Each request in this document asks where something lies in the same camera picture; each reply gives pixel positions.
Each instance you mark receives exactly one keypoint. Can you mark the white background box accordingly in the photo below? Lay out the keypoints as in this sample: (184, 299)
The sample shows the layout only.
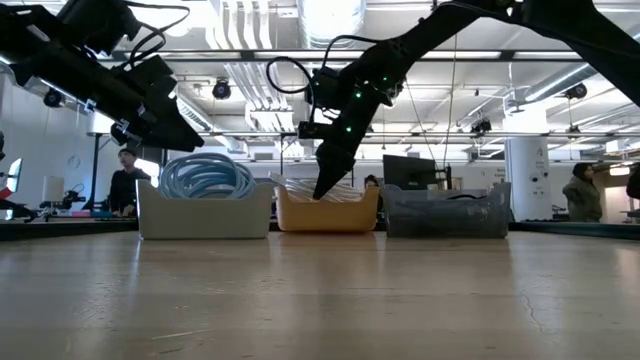
(53, 189)

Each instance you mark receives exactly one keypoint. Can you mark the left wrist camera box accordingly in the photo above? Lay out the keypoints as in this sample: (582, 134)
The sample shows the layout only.
(150, 75)

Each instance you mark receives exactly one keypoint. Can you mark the person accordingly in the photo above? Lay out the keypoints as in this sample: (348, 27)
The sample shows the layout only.
(634, 185)
(582, 197)
(371, 181)
(127, 187)

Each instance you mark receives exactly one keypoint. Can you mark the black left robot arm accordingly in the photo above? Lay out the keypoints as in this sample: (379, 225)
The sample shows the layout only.
(30, 40)

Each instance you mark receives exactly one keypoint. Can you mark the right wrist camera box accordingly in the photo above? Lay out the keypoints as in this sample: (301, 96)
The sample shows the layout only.
(312, 130)

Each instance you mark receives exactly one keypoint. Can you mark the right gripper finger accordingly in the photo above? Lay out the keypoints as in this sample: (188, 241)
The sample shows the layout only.
(327, 177)
(347, 172)

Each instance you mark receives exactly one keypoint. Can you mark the lit wall sign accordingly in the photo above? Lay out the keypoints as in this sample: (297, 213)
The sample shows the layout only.
(619, 170)

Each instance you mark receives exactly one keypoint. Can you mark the grey translucent plastic bin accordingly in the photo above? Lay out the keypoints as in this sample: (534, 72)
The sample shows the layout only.
(450, 220)

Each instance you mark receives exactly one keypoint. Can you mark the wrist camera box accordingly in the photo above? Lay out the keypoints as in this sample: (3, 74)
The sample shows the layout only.
(312, 130)
(150, 75)

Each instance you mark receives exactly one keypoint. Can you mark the black table edge rail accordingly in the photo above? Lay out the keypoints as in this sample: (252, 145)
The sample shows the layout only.
(50, 230)

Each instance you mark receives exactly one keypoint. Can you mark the silver ceiling duct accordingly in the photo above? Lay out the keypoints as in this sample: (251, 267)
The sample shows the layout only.
(330, 20)

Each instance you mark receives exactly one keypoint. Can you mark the black background metal frame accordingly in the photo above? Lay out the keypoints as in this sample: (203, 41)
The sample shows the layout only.
(95, 170)

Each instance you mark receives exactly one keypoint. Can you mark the red background object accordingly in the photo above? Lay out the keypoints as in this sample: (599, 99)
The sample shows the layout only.
(5, 194)

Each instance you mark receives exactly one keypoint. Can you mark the orange plastic bin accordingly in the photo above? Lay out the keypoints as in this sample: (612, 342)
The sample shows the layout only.
(325, 215)

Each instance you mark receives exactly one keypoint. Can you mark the bright background screen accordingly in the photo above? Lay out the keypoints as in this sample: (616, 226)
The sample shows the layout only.
(14, 175)

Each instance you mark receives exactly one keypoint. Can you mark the beige plastic bin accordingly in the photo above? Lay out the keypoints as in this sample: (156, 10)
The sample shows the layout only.
(200, 215)

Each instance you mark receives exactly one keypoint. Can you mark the overhead frame beam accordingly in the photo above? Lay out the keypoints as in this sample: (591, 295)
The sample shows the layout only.
(450, 55)

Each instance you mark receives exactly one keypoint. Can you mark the white round column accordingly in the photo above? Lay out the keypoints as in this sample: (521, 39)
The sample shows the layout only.
(527, 180)

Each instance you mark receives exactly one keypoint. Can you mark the black ceiling camera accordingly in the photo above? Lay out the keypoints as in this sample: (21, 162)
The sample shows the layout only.
(221, 90)
(53, 98)
(481, 126)
(576, 91)

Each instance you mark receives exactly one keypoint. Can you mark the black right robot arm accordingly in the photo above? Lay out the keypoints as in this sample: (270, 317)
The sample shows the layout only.
(550, 20)

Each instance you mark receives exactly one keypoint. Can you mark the black background robot arm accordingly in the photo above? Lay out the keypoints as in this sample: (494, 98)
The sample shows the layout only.
(17, 210)
(65, 200)

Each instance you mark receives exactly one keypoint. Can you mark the black computer monitor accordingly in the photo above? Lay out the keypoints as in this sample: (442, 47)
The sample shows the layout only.
(407, 172)

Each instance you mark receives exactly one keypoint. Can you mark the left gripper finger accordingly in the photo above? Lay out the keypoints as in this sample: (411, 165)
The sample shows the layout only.
(165, 135)
(177, 117)

